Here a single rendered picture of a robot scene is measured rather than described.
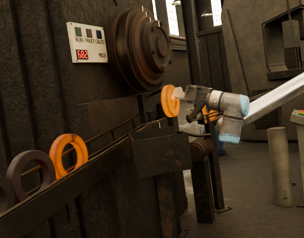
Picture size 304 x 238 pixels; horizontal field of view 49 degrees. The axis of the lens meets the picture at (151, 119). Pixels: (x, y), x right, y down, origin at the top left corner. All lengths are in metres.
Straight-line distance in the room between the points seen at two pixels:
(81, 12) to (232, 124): 0.88
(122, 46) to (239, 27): 2.98
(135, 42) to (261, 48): 2.85
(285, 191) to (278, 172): 0.13
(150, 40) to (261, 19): 2.83
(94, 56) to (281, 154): 1.36
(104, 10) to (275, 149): 1.38
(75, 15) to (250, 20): 3.11
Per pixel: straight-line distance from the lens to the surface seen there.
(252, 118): 1.63
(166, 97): 1.53
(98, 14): 1.81
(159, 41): 1.80
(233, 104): 1.47
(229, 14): 4.60
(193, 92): 1.52
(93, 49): 1.67
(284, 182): 2.38
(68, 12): 1.62
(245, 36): 4.48
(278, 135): 2.30
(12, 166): 1.13
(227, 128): 1.47
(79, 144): 1.32
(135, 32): 1.74
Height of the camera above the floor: 0.90
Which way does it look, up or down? 5 degrees down
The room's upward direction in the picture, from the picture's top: 8 degrees counter-clockwise
